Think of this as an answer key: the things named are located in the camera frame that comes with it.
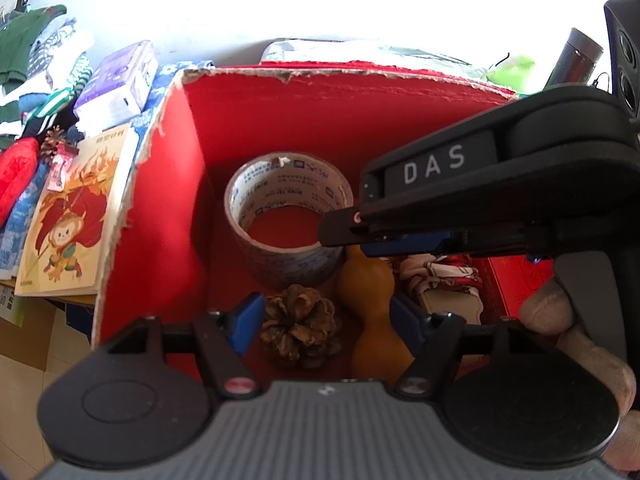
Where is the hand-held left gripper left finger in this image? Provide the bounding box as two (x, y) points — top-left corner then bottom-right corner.
(105, 291), (266, 399)

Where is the person's right hand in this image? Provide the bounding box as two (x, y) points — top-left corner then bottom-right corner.
(519, 279), (640, 480)

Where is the purple tissue pack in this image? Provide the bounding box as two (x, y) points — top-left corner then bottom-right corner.
(73, 40), (158, 128)

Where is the large brown pine cone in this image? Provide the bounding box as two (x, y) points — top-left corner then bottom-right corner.
(260, 284), (343, 370)

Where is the brown gourd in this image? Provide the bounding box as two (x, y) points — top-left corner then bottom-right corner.
(336, 245), (416, 381)

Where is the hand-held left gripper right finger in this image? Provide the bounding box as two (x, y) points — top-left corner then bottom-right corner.
(390, 292), (552, 397)

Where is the brown cardboard carton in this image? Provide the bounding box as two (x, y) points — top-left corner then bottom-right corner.
(0, 285), (58, 373)

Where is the red white patterned cloth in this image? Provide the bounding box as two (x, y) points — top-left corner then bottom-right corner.
(397, 254), (483, 301)

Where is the green white striped garment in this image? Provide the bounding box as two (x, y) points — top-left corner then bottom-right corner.
(0, 55), (93, 136)

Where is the red cardboard box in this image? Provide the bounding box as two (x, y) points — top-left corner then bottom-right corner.
(91, 59), (558, 383)

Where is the green plush toy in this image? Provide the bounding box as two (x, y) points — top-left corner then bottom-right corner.
(486, 52), (537, 97)

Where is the clear printed tape roll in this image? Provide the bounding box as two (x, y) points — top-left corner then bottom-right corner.
(223, 151), (355, 291)

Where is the light patterned garment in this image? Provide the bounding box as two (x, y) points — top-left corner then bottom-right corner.
(27, 17), (96, 81)

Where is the red patterned gift box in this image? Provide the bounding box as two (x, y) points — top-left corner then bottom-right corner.
(482, 256), (558, 323)

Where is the monkey picture book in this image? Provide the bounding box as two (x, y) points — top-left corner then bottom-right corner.
(14, 122), (140, 297)

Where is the black thermos bottle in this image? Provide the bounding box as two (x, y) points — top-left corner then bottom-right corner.
(542, 27), (605, 93)

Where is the green jacket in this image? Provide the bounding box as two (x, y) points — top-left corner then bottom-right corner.
(0, 4), (68, 86)

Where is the pale plastic sheet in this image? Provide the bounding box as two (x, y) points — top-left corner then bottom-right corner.
(260, 37), (488, 83)

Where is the beige stitched case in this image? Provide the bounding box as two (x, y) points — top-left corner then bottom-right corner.
(420, 287), (483, 326)

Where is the red plush toy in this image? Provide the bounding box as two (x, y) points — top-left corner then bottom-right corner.
(0, 136), (40, 228)

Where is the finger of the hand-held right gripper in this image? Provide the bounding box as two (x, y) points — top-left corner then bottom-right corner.
(317, 205), (473, 257)

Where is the small brown pine cone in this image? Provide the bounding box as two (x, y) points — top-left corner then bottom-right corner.
(39, 126), (67, 161)

